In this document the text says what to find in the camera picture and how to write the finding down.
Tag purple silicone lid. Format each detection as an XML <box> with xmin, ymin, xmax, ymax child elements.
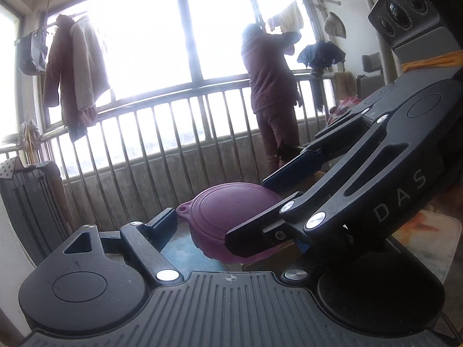
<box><xmin>176</xmin><ymin>182</ymin><xmax>285</xmax><ymax>265</ymax></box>

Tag pink blanket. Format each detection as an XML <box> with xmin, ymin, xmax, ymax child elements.
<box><xmin>327</xmin><ymin>96</ymin><xmax>361</xmax><ymax>125</ymax></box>

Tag hanging dark clothes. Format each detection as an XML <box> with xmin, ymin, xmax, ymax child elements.
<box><xmin>297</xmin><ymin>41</ymin><xmax>346</xmax><ymax>76</ymax></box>

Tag person in maroon clothes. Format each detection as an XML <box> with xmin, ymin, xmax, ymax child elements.
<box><xmin>241</xmin><ymin>23</ymin><xmax>303</xmax><ymax>172</ymax></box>

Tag dark grey cabinet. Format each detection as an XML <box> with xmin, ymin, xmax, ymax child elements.
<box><xmin>1</xmin><ymin>157</ymin><xmax>73</xmax><ymax>265</ymax></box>

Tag hanging maroon jacket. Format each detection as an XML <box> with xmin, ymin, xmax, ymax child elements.
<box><xmin>42</xmin><ymin>15</ymin><xmax>110</xmax><ymax>142</ymax></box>

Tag hanging black bag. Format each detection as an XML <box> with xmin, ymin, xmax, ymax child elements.
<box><xmin>16</xmin><ymin>31</ymin><xmax>48</xmax><ymax>76</ymax></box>

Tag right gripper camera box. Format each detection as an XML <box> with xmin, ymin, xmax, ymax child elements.
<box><xmin>368</xmin><ymin>0</ymin><xmax>462</xmax><ymax>64</ymax></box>

